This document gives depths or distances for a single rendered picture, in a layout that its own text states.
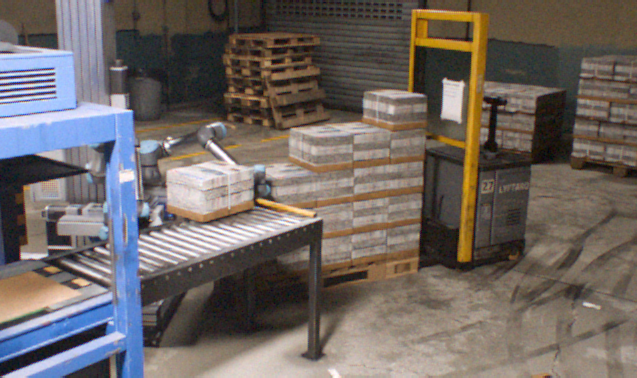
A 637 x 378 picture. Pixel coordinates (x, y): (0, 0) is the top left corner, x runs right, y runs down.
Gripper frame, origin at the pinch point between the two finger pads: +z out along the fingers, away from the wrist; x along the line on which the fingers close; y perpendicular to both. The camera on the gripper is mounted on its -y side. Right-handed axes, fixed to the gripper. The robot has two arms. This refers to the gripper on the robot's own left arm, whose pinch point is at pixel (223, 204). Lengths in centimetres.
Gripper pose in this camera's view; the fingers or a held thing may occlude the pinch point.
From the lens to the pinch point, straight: 432.0
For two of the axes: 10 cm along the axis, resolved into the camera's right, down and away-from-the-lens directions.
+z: -6.3, 1.9, -7.5
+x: 7.7, 1.8, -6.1
